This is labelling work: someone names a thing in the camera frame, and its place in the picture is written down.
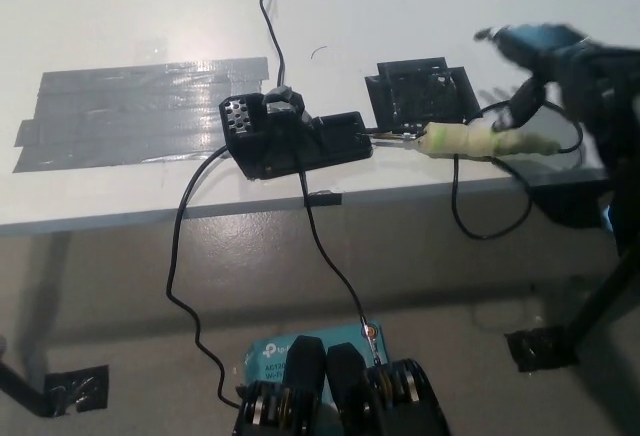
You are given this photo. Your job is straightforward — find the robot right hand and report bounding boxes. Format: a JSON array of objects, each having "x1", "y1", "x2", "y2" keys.
[{"x1": 473, "y1": 22, "x2": 609, "y2": 128}]

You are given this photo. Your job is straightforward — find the soldering iron with tape-wrapped handle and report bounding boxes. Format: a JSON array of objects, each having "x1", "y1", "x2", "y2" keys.
[{"x1": 363, "y1": 122, "x2": 562, "y2": 160}]

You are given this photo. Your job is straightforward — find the black soldering iron stand base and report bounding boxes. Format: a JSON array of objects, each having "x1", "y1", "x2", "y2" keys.
[{"x1": 219, "y1": 84, "x2": 374, "y2": 181}]

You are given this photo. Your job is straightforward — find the black robot torso blocks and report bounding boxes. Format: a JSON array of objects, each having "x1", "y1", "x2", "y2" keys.
[{"x1": 232, "y1": 334, "x2": 454, "y2": 436}]

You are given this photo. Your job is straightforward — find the black square tape patch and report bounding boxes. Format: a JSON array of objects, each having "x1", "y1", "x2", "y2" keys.
[{"x1": 363, "y1": 55, "x2": 482, "y2": 130}]

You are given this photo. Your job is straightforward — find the black slanted table leg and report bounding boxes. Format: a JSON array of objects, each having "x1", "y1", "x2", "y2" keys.
[{"x1": 562, "y1": 250, "x2": 640, "y2": 357}]

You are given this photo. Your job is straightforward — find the small black tape strip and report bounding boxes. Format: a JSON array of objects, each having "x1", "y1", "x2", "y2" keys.
[{"x1": 303, "y1": 190, "x2": 343, "y2": 208}]

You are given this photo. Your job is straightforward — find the black floor tape patch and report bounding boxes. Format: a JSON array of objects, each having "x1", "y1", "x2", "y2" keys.
[
  {"x1": 43, "y1": 364, "x2": 110, "y2": 415},
  {"x1": 503, "y1": 325, "x2": 581, "y2": 374}
]

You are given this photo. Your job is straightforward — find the teal tp-link router box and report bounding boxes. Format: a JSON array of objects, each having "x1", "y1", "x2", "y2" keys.
[{"x1": 243, "y1": 319, "x2": 386, "y2": 402}]

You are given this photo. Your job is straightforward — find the grey table leg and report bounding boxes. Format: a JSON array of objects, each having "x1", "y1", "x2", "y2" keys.
[{"x1": 22, "y1": 232, "x2": 71, "y2": 372}]

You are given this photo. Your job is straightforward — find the black table foot bar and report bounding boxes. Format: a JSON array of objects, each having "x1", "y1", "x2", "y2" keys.
[{"x1": 0, "y1": 338, "x2": 51, "y2": 417}]

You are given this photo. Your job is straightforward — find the black table frame bracket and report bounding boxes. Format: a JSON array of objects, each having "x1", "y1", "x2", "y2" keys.
[{"x1": 527, "y1": 170, "x2": 619, "y2": 230}]

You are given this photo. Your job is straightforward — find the black soldering iron power cable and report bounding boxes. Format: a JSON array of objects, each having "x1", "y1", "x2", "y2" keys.
[{"x1": 369, "y1": 100, "x2": 586, "y2": 241}]

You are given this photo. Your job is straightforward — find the thin black wire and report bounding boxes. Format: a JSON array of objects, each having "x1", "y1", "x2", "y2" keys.
[{"x1": 259, "y1": 0, "x2": 287, "y2": 90}]

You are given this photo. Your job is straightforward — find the black cable with metal connector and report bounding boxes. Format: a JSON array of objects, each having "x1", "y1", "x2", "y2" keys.
[{"x1": 292, "y1": 153, "x2": 384, "y2": 365}]

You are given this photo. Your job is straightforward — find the long black base cable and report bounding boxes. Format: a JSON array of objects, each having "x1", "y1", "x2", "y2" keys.
[{"x1": 164, "y1": 145, "x2": 244, "y2": 410}]

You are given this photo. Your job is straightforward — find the grey duct tape patch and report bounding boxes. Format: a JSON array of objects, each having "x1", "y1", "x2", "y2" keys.
[{"x1": 10, "y1": 56, "x2": 270, "y2": 175}]

